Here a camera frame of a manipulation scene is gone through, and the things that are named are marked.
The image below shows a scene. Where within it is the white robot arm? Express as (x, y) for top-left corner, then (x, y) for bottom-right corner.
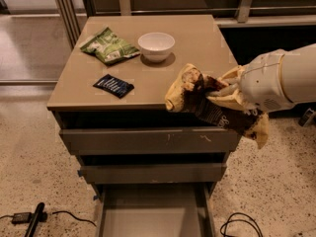
(206, 44), (316, 113)

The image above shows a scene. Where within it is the black power adapter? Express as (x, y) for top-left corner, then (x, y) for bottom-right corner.
(11, 212), (32, 224)

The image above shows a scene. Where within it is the black coiled cable right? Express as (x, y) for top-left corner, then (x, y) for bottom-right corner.
(219, 211), (264, 237)

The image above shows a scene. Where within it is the dark blue snack packet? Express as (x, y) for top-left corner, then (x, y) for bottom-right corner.
(94, 74), (134, 99)

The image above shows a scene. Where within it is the grey drawer cabinet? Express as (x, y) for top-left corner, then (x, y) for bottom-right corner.
(45, 14), (258, 237)

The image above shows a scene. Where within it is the open bottom drawer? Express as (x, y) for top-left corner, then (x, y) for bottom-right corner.
(95, 183), (215, 237)

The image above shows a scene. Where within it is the black cable left floor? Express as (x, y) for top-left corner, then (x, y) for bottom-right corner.
(0, 209), (98, 228)

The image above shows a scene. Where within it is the middle drawer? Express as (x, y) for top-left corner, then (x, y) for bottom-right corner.
(80, 163), (226, 184)

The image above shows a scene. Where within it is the white bowl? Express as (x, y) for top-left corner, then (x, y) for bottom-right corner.
(138, 33), (175, 63)

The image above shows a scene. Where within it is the grey object right floor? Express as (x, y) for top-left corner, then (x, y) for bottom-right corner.
(298, 108), (316, 127)

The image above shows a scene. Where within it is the black bar on floor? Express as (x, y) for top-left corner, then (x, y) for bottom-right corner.
(24, 202), (47, 237)

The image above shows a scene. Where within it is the green chip bag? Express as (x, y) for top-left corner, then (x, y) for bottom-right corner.
(79, 27), (140, 66)

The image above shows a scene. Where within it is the top drawer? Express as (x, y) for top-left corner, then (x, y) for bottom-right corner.
(60, 126), (240, 155)

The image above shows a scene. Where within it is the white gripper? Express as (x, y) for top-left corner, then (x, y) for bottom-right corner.
(206, 49), (294, 113)

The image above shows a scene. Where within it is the metal shelf frame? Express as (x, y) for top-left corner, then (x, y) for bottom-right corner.
(55, 0), (316, 43)

